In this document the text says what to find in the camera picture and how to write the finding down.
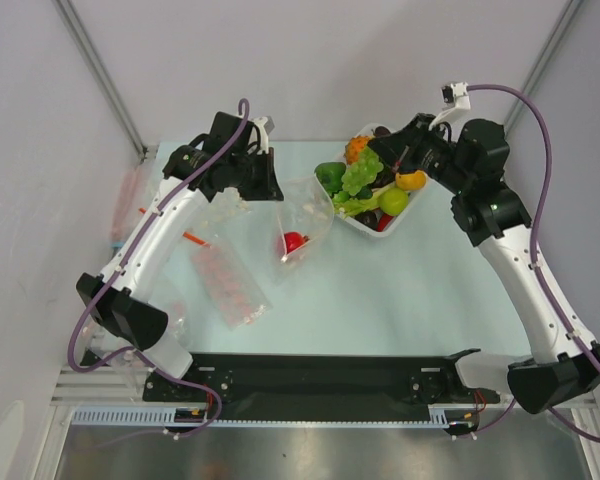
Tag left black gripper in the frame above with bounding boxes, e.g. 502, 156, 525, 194
228, 147, 283, 201

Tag green toy grape bunch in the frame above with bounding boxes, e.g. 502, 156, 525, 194
342, 147, 384, 196

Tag red toy tomato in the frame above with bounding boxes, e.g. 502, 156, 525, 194
281, 231, 310, 254

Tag clear white-dotted zip bag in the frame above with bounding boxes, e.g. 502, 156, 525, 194
270, 175, 334, 282

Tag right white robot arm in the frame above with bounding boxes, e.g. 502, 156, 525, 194
367, 114, 600, 414

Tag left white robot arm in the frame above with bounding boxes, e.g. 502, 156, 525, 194
76, 112, 284, 400

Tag clear bag red dots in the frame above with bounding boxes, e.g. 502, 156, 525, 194
191, 242, 271, 329

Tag clear bag pink dots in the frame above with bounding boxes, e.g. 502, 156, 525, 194
167, 300, 190, 347

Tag purple toy eggplant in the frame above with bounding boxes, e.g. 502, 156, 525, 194
373, 126, 391, 137

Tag orange toy pineapple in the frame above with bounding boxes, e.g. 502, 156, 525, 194
344, 135, 372, 165

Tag yellow toy lemon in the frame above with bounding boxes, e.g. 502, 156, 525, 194
395, 171, 428, 191

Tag dark green toy cucumber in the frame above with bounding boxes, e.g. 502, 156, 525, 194
354, 186, 373, 200

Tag white perforated plastic basket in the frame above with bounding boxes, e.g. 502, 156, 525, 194
314, 123, 428, 238

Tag green toy apple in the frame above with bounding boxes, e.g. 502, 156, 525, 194
378, 187, 409, 217

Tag green toy bell pepper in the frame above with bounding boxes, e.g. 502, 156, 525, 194
314, 161, 346, 195

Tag red toy chili pepper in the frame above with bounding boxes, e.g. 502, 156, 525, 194
376, 214, 393, 232

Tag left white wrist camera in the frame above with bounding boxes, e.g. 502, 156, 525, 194
247, 116, 275, 154

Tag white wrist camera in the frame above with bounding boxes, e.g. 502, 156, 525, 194
247, 116, 275, 154
429, 82, 471, 130

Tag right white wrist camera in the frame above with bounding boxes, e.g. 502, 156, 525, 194
429, 82, 471, 130

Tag left aluminium frame post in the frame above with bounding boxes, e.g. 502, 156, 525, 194
51, 0, 148, 161

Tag aluminium frame post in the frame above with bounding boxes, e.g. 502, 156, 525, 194
504, 0, 590, 138
51, 0, 148, 161

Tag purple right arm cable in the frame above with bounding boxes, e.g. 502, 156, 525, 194
449, 83, 600, 446

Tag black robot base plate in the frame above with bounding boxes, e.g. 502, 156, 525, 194
142, 352, 500, 423

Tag right aluminium frame post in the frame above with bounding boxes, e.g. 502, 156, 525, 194
504, 0, 590, 138

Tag white slotted cable duct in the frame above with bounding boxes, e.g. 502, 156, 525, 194
72, 406, 475, 429

